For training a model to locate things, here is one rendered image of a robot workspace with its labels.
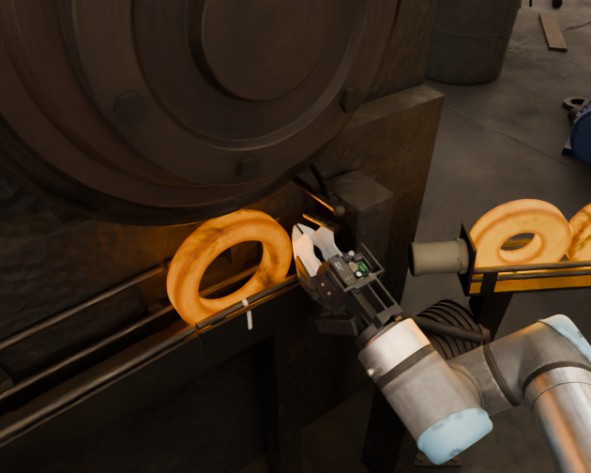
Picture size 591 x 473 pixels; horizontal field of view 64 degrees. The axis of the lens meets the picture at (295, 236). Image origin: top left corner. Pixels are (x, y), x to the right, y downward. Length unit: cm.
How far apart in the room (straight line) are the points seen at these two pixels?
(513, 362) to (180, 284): 45
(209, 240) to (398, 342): 27
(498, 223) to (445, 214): 129
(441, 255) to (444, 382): 27
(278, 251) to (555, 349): 39
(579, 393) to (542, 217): 29
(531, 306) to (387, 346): 123
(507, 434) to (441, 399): 88
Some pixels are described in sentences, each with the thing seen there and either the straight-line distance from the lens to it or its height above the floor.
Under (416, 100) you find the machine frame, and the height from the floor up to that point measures 87.
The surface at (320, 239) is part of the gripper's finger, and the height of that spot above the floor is 76.
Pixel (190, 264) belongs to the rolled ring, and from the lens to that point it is 61.
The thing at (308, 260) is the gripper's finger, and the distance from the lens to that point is 70.
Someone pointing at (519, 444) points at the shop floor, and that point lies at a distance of 149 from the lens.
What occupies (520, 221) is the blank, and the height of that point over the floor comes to 76.
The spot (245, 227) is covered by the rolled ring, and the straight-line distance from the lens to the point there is 62.
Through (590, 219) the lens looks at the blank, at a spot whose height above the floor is 77.
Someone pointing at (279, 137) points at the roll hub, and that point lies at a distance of 45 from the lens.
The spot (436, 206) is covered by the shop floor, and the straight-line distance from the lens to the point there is 213.
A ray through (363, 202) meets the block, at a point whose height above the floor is 80.
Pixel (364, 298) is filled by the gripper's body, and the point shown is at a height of 75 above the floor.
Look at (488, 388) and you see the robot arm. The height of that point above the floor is 65.
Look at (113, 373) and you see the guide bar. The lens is 67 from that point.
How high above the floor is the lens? 123
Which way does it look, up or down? 41 degrees down
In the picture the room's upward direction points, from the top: straight up
